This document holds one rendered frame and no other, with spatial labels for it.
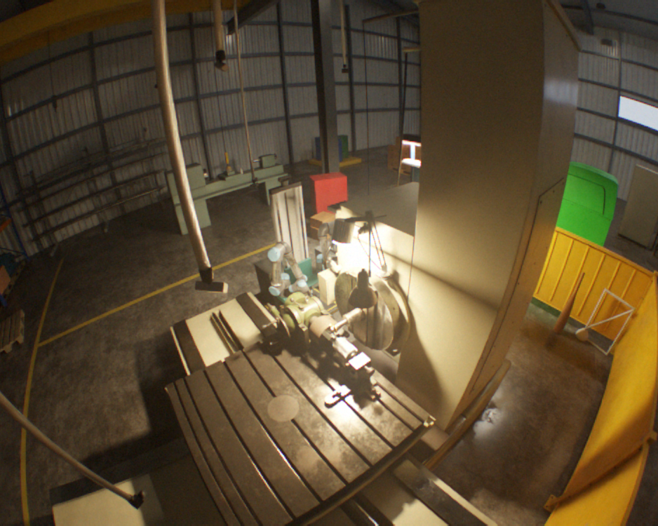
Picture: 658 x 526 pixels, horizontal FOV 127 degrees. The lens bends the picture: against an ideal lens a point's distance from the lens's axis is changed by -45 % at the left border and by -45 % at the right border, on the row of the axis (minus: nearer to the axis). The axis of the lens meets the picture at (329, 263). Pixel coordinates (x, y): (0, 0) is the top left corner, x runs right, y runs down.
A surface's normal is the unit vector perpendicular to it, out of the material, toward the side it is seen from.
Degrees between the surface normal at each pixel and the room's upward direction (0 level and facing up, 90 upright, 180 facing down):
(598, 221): 90
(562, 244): 90
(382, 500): 0
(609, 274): 90
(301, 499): 0
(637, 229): 90
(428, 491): 0
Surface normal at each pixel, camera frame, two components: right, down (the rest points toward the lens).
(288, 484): -0.06, -0.85
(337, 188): 0.31, 0.49
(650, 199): -0.80, 0.36
